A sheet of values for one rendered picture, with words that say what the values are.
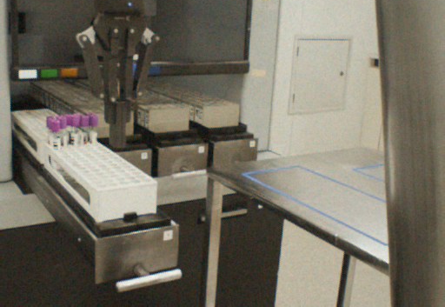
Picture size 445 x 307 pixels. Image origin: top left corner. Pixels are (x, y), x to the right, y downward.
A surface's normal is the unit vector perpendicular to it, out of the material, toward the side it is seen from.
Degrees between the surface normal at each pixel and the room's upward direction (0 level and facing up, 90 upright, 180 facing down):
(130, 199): 90
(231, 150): 90
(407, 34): 94
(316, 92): 90
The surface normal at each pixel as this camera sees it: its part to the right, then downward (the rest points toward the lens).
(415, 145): -0.97, 0.10
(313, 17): 0.45, 0.24
